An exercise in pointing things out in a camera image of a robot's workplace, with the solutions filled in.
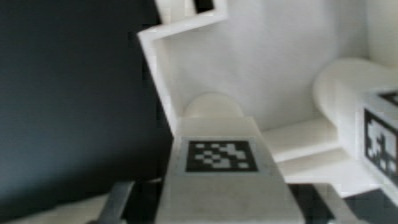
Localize white U-shaped boundary frame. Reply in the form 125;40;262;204
0;193;111;224

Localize white chair leg block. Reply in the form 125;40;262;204
313;58;398;197
155;93;306;224

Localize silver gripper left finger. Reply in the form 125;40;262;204
88;180;160;224

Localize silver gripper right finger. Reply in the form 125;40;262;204
290;183;370;224

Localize white chair seat piece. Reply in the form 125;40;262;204
139;0;379;197

